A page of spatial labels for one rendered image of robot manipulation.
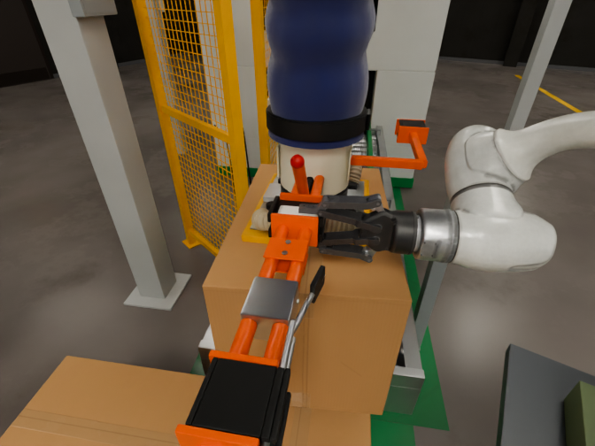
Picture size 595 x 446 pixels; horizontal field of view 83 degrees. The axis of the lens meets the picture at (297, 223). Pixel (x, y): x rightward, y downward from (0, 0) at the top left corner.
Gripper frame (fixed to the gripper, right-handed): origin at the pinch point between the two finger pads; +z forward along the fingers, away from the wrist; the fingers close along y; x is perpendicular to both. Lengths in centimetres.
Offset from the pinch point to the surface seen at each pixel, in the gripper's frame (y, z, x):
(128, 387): 66, 52, -1
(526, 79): 29, -159, 296
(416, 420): 120, -48, 31
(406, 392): 67, -32, 12
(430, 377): 120, -57, 53
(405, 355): 61, -32, 20
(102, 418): 66, 54, -10
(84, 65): -11, 96, 79
